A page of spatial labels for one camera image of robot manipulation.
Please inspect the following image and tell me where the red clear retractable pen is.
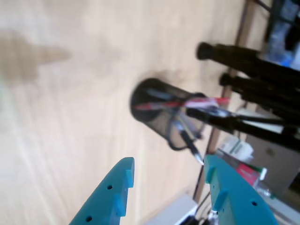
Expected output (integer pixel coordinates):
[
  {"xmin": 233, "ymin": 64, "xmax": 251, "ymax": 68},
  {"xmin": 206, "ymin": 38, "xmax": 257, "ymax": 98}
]
[{"xmin": 135, "ymin": 96, "xmax": 230, "ymax": 111}]

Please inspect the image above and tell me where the brown cardboard box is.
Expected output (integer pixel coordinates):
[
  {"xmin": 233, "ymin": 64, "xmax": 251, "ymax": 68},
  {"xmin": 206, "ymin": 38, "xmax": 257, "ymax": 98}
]
[{"xmin": 245, "ymin": 133, "xmax": 300, "ymax": 197}]

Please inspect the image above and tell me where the black pen with silver tip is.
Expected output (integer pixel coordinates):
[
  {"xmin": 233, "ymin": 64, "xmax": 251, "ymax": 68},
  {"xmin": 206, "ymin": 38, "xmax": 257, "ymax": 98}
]
[{"xmin": 174, "ymin": 121, "xmax": 204, "ymax": 165}]

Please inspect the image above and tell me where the black tripod leg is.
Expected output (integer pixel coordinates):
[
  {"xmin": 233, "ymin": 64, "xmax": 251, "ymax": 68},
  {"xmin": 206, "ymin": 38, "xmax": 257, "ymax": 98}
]
[
  {"xmin": 219, "ymin": 73, "xmax": 300, "ymax": 113},
  {"xmin": 186, "ymin": 109, "xmax": 300, "ymax": 150},
  {"xmin": 196, "ymin": 41, "xmax": 300, "ymax": 94}
]

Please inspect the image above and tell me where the black mesh pen holder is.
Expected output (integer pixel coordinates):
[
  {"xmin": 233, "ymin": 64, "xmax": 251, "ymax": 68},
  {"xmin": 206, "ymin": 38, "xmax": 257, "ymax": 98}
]
[{"xmin": 129, "ymin": 78, "xmax": 207, "ymax": 151}]

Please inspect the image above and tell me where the grey flat panel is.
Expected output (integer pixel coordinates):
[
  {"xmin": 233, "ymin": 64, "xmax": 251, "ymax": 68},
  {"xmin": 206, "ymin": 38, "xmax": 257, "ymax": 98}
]
[{"xmin": 142, "ymin": 193, "xmax": 199, "ymax": 225}]

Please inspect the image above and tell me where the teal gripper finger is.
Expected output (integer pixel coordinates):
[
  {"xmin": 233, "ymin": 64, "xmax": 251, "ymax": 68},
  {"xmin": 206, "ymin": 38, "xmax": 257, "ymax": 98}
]
[
  {"xmin": 203, "ymin": 154, "xmax": 280, "ymax": 225},
  {"xmin": 69, "ymin": 157, "xmax": 135, "ymax": 225}
]

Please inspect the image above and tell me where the red cardboard box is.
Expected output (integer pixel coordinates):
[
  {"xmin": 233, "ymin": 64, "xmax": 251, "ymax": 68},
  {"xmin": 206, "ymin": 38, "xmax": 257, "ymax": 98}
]
[{"xmin": 235, "ymin": 163, "xmax": 262, "ymax": 188}]

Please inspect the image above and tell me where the white green carton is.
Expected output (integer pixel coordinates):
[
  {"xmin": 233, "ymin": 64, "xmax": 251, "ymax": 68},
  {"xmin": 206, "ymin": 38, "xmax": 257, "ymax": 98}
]
[{"xmin": 217, "ymin": 135, "xmax": 255, "ymax": 162}]

